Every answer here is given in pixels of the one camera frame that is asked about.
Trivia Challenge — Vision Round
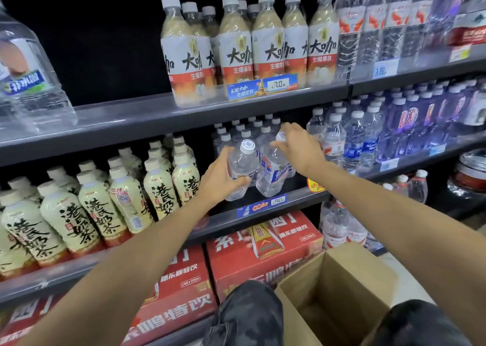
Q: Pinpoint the blue shelf price strip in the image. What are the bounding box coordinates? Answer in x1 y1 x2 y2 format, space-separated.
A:
236 193 288 219

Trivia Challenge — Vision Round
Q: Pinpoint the yellow white shelf price tag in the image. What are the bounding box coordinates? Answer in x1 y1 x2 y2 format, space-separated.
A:
449 45 472 63

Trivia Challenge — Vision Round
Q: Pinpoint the row of beige coffee bottles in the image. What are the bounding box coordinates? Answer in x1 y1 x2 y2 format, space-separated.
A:
160 0 341 109

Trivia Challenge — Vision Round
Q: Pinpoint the group of purple water bottles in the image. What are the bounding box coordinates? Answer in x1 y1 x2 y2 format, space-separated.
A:
376 77 486 164

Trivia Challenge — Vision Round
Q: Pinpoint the group of small clear bottles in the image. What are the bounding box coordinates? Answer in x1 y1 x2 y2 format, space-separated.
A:
212 114 297 179

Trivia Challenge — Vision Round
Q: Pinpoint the blue yellow shelf price tag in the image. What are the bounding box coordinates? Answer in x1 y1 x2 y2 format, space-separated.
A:
227 74 299 102

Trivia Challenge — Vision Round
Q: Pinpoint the person's right hand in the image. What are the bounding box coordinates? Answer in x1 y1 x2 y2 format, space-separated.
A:
270 123 328 177

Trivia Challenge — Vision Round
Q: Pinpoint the clear white cap drink bottle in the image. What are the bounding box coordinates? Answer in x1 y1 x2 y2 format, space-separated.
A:
255 131 292 198
226 139 261 202

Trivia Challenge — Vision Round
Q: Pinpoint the person's right forearm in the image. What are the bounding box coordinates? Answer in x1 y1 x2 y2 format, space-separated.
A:
309 160 486 346

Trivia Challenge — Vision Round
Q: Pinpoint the person's leg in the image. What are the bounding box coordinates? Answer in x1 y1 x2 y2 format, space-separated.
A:
202 280 285 346
369 299 474 346

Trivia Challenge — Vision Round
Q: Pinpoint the red drink carton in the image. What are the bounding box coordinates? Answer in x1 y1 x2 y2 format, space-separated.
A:
121 243 218 346
0 293 66 346
206 210 324 303

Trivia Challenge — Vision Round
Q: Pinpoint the person's left hand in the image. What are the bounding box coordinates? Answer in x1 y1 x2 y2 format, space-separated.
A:
197 146 252 210

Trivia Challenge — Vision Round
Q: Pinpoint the group of blue label water bottles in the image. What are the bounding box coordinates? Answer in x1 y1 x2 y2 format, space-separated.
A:
305 101 385 174

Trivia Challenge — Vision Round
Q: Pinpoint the clear red label water bottle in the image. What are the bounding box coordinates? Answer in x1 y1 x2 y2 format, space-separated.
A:
320 200 349 251
346 212 370 247

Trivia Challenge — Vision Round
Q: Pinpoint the clear jar with red label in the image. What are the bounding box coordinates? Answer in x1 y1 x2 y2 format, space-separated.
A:
447 148 486 200

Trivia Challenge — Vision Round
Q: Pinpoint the person's left forearm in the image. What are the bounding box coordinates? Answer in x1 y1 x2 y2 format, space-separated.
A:
18 192 215 346

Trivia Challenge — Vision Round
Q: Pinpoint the grey metal shelf board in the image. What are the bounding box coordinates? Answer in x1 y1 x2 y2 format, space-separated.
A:
349 43 486 96
0 184 332 309
0 83 351 168
359 130 486 184

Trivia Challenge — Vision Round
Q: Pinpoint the row of red label water bottles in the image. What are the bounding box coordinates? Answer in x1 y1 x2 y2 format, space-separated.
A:
334 0 434 85

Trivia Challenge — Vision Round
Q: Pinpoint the person's right leg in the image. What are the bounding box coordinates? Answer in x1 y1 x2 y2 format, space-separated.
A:
369 299 474 346

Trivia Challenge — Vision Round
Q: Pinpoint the large clear water jug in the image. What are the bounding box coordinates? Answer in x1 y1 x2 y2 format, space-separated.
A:
0 0 79 137

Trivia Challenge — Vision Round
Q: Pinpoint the group of cream milk tea bottles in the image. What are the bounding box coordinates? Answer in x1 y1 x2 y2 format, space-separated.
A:
0 134 202 282

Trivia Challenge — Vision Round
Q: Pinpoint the person's left leg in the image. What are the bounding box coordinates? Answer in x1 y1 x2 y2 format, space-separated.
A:
202 280 285 346

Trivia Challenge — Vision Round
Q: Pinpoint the open brown cardboard box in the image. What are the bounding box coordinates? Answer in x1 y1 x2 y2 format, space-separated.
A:
275 242 400 346

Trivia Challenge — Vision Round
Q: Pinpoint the small clear white cap bottle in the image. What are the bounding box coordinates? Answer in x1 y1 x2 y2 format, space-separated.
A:
392 174 409 197
407 169 429 204

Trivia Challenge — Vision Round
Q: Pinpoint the tall clear purple tinted bottle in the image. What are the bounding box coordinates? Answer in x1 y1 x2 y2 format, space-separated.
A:
424 0 469 50

